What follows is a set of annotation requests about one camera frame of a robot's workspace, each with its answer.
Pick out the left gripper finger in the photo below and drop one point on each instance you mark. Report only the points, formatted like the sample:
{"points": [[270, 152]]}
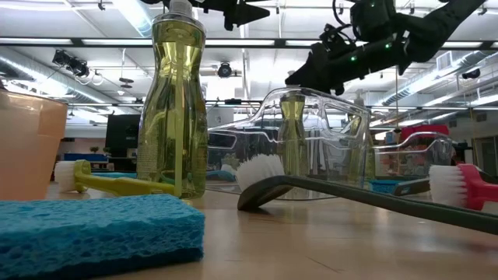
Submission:
{"points": [[245, 15]]}

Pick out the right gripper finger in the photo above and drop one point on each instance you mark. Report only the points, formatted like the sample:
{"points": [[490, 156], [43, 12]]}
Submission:
{"points": [[317, 70]]}

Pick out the grey round-headed dish brush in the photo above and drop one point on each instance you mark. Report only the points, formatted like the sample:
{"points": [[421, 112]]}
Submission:
{"points": [[350, 194]]}

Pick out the dark blue scrub sponge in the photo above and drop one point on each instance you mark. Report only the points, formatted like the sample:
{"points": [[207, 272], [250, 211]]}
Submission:
{"points": [[383, 186]]}

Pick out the slim dark grey dish brush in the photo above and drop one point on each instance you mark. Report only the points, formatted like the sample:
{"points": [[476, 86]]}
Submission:
{"points": [[412, 187]]}

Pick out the red dish brush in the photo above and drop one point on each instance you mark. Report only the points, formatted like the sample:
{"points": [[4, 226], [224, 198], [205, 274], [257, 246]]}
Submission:
{"points": [[478, 186]]}

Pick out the yellow-green dish brush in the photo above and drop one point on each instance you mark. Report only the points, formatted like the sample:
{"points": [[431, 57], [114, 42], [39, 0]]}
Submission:
{"points": [[116, 186]]}

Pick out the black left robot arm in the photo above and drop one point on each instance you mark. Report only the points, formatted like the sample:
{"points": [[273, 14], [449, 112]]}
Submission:
{"points": [[155, 1]]}

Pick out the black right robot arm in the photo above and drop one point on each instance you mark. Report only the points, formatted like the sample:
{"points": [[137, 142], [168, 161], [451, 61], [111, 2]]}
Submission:
{"points": [[435, 23]]}

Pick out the clear plastic bin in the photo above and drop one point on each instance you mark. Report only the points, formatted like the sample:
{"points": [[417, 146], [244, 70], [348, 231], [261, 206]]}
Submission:
{"points": [[330, 136], [428, 155]]}

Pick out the red box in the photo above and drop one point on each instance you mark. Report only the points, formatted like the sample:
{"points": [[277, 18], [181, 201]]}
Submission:
{"points": [[424, 130]]}

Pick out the black ceiling device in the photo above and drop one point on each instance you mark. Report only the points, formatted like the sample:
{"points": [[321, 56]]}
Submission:
{"points": [[470, 74]]}

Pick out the overhead beam with lights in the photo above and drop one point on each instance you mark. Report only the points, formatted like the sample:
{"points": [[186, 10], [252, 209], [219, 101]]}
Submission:
{"points": [[76, 42]]}

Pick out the black track light cluster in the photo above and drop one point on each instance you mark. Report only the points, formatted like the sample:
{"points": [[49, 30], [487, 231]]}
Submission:
{"points": [[72, 64]]}

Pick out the black monitor screen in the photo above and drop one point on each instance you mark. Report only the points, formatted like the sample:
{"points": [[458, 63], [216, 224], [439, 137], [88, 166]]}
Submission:
{"points": [[122, 134]]}

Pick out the light blue sponge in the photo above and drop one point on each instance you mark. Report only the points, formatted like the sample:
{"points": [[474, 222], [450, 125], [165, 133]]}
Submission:
{"points": [[113, 175], [97, 237]]}

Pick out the blue distant table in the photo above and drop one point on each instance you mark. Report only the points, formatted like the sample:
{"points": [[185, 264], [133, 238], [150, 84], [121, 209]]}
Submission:
{"points": [[85, 157]]}

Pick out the orange plastic bin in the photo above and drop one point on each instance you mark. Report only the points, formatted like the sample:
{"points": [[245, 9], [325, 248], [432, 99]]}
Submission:
{"points": [[27, 155]]}

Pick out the black overhead camera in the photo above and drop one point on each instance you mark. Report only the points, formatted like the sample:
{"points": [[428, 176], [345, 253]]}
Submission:
{"points": [[224, 70]]}

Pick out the silver ceiling duct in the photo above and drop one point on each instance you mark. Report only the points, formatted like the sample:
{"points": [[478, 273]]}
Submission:
{"points": [[39, 74], [447, 74], [132, 15]]}

